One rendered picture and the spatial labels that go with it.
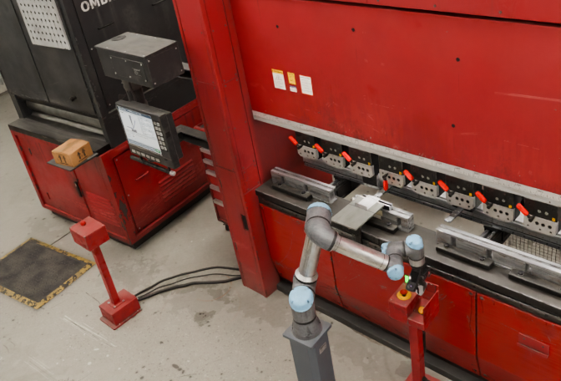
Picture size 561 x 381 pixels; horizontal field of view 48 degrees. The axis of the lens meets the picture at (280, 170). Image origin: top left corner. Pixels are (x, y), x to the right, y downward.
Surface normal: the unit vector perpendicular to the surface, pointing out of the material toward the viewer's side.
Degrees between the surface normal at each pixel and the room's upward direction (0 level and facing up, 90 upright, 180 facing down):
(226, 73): 90
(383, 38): 90
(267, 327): 0
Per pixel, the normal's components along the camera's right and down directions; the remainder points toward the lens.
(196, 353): -0.16, -0.85
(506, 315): -0.68, 0.47
